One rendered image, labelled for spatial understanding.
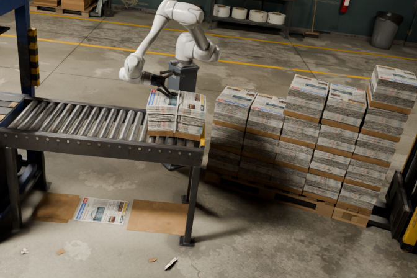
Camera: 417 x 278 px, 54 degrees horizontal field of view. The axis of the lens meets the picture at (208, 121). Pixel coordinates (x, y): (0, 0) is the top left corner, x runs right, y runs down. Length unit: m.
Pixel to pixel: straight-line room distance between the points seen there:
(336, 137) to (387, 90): 0.52
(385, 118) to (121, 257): 2.15
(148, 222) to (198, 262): 0.54
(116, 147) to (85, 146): 0.20
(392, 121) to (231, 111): 1.23
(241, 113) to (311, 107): 0.57
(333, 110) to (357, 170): 0.55
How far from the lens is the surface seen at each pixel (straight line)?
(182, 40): 3.45
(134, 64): 2.54
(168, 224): 3.27
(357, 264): 3.41
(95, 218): 3.31
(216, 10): 9.23
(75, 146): 2.76
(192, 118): 2.68
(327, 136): 3.35
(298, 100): 3.25
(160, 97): 2.79
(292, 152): 3.43
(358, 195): 3.61
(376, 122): 3.30
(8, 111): 3.12
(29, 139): 2.83
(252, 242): 3.25
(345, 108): 3.26
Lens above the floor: 2.16
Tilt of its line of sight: 26 degrees down
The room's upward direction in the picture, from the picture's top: 8 degrees clockwise
